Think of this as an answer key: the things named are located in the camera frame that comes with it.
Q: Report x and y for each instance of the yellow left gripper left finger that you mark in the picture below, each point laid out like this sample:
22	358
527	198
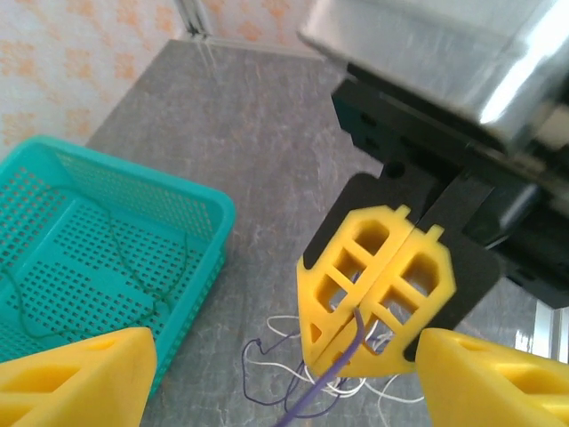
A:
75	382

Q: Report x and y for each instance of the aluminium frame post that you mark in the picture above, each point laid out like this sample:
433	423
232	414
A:
193	15

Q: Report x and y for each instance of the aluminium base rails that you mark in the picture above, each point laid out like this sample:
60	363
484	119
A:
553	329

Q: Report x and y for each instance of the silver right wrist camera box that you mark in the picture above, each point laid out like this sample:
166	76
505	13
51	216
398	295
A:
422	44

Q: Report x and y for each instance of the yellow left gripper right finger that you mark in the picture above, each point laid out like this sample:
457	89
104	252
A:
493	382

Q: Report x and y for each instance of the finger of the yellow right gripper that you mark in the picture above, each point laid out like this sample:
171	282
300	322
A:
320	262
440	289

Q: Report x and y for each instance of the teal perforated plastic basket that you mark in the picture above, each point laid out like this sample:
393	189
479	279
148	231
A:
111	267

